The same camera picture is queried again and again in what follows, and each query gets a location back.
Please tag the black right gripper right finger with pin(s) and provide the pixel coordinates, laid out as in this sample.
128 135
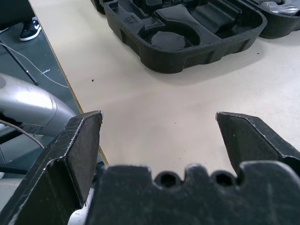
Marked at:
253 140

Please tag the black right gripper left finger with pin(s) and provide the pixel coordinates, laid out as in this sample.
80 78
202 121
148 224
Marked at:
54 168

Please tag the black plastic tool case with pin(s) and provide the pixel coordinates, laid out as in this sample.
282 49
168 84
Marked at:
168 58

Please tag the silver robot body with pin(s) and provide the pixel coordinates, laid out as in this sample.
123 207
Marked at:
30 105

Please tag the thin black stand leg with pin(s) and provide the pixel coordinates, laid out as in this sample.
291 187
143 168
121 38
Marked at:
21 63

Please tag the hammer with silver head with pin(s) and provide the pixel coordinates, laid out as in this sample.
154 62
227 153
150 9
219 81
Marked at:
276 8

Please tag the black and white sneaker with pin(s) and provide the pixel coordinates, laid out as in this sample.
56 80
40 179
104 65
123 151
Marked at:
30 30

